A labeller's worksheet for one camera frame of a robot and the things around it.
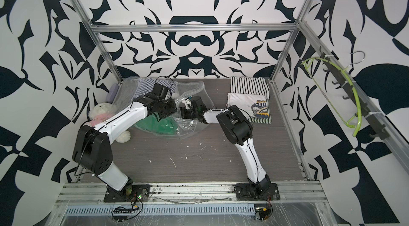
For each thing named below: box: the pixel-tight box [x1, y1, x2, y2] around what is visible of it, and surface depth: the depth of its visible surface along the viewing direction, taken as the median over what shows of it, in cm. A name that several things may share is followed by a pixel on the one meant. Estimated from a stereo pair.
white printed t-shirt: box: [225, 92, 270, 118], surface depth 105 cm
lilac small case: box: [105, 83, 120, 104], surface depth 114 cm
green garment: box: [135, 112, 179, 135], surface depth 91 cm
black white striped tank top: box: [230, 76, 271, 100], surface depth 117 cm
